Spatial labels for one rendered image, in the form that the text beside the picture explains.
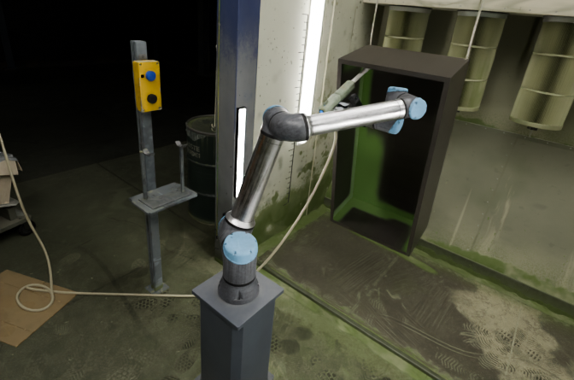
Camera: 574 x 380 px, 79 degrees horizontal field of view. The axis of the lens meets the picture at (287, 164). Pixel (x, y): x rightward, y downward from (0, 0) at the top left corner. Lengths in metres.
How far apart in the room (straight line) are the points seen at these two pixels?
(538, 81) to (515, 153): 0.68
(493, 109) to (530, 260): 1.22
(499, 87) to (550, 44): 0.58
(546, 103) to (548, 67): 0.24
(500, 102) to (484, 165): 0.53
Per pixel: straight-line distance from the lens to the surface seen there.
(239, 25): 2.14
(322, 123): 1.41
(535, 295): 3.28
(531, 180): 3.35
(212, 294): 1.73
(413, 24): 3.21
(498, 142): 3.43
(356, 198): 2.86
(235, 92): 2.18
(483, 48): 3.05
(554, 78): 2.98
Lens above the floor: 1.84
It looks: 24 degrees down
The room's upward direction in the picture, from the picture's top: 6 degrees clockwise
